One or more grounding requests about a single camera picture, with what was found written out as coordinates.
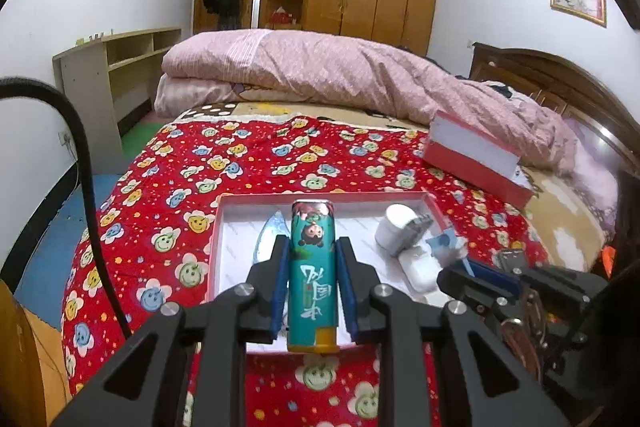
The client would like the clear blue correction tape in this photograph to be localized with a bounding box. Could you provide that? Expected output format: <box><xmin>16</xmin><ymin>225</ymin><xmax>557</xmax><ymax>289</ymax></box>
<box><xmin>250</xmin><ymin>211</ymin><xmax>293</xmax><ymax>265</ymax></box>

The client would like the white plastic case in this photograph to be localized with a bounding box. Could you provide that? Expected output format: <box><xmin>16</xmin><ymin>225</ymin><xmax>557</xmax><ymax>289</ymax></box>
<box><xmin>397</xmin><ymin>246</ymin><xmax>442</xmax><ymax>294</ymax></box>

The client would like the dark wooden headboard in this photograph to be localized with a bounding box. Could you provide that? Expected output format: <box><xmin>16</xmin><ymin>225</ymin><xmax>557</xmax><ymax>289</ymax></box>
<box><xmin>470</xmin><ymin>42</ymin><xmax>640</xmax><ymax>188</ymax></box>

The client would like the shallow red box tray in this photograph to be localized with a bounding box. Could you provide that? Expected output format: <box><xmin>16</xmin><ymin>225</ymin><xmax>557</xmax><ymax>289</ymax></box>
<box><xmin>206</xmin><ymin>190</ymin><xmax>453</xmax><ymax>348</ymax></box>

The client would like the teal cartoon lighter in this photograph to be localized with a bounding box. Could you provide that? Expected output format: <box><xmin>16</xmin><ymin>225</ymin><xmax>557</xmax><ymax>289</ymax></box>
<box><xmin>286</xmin><ymin>199</ymin><xmax>341</xmax><ymax>354</ymax></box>

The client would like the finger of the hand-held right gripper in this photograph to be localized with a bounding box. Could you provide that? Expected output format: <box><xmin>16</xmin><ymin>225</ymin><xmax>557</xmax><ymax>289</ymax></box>
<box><xmin>495</xmin><ymin>248</ymin><xmax>601</xmax><ymax>295</ymax></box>
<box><xmin>436</xmin><ymin>257</ymin><xmax>525</xmax><ymax>313</ymax></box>

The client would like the red box lid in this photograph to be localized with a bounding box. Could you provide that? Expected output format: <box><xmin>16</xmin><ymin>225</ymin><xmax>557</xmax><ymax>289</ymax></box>
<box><xmin>422</xmin><ymin>109</ymin><xmax>533</xmax><ymax>210</ymax></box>

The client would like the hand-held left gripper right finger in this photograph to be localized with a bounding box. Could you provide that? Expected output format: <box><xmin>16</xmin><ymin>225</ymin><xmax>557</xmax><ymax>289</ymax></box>
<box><xmin>334</xmin><ymin>237</ymin><xmax>571</xmax><ymax>427</ymax></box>

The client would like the beige open shelf unit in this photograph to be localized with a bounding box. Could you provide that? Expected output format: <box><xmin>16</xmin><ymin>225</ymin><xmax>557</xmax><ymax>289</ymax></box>
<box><xmin>52</xmin><ymin>27</ymin><xmax>182</xmax><ymax>168</ymax></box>

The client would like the lavender pillow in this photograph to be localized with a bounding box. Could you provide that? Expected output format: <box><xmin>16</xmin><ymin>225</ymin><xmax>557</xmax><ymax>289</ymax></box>
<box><xmin>562</xmin><ymin>117</ymin><xmax>626</xmax><ymax>233</ymax></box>

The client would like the brown wooden furniture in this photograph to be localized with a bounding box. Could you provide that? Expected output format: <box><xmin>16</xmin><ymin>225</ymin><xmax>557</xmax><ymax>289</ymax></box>
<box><xmin>0</xmin><ymin>279</ymin><xmax>71</xmax><ymax>427</ymax></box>

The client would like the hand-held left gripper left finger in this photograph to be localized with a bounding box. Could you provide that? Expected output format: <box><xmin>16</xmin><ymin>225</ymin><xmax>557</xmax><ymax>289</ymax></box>
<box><xmin>50</xmin><ymin>234</ymin><xmax>293</xmax><ymax>427</ymax></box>

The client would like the red smiley flower blanket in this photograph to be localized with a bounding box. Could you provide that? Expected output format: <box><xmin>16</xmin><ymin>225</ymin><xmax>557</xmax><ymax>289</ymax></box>
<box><xmin>61</xmin><ymin>117</ymin><xmax>551</xmax><ymax>427</ymax></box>

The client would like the grey plastic arch part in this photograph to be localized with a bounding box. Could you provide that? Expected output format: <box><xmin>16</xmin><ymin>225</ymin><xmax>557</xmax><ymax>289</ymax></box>
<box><xmin>427</xmin><ymin>229</ymin><xmax>471</xmax><ymax>265</ymax></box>

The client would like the pink quilt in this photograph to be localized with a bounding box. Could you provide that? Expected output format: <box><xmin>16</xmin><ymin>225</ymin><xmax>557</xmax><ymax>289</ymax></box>
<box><xmin>154</xmin><ymin>29</ymin><xmax>581</xmax><ymax>172</ymax></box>

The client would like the white plastic jar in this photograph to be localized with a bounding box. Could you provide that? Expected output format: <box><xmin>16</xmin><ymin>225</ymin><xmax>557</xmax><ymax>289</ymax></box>
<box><xmin>375</xmin><ymin>204</ymin><xmax>421</xmax><ymax>253</ymax></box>

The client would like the grey block with holes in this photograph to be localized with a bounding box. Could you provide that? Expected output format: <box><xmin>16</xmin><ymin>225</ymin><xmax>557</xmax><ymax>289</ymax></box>
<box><xmin>395</xmin><ymin>213</ymin><xmax>432</xmax><ymax>258</ymax></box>

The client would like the black cable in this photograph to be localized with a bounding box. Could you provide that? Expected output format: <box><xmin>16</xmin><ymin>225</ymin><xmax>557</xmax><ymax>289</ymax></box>
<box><xmin>0</xmin><ymin>77</ymin><xmax>133</xmax><ymax>338</ymax></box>

